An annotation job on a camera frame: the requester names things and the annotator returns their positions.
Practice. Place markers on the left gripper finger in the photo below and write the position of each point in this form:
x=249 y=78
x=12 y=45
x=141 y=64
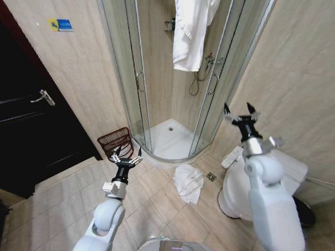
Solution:
x=115 y=156
x=137 y=157

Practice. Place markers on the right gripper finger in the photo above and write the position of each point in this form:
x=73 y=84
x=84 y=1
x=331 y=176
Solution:
x=229 y=115
x=252 y=112

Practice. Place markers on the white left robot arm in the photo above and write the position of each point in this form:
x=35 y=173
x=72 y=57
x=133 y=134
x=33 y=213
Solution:
x=107 y=213

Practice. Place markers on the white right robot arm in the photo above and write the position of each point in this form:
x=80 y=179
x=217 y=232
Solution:
x=272 y=198

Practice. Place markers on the brown wicker hamper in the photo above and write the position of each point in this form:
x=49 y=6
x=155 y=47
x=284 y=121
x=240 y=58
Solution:
x=115 y=143

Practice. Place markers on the crumpled white towel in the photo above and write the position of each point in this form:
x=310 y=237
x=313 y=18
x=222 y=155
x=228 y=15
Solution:
x=189 y=187

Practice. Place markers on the white toilet control panel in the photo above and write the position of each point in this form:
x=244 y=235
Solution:
x=232 y=157

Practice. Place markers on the white shower tray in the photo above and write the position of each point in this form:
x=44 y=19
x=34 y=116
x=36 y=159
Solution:
x=171 y=141

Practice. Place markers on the chrome shower mixer tap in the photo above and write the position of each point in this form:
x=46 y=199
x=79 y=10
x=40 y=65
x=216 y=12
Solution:
x=212 y=60

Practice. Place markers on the square metal floor drain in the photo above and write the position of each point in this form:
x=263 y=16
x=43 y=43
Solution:
x=211 y=176

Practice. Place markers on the white toilet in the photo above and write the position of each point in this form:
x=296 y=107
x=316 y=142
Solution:
x=235 y=191

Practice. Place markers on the white robot front shell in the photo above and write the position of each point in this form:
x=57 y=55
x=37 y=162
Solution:
x=170 y=243

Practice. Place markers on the hanging white bathrobe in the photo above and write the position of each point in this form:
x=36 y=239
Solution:
x=191 y=34

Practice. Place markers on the dark wooden door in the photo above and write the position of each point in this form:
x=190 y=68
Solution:
x=31 y=123

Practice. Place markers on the black waste bin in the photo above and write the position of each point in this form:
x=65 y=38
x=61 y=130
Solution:
x=306 y=212

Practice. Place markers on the blue and yellow sticker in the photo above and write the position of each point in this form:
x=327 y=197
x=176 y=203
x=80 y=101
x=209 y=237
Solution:
x=60 y=25

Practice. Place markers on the glass shower enclosure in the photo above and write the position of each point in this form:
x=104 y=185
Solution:
x=125 y=65

